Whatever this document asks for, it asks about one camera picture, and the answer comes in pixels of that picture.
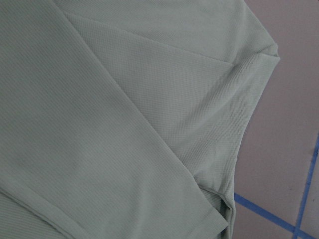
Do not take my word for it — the olive green long-sleeve shirt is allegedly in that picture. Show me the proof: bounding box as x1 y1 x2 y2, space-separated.
0 0 280 239

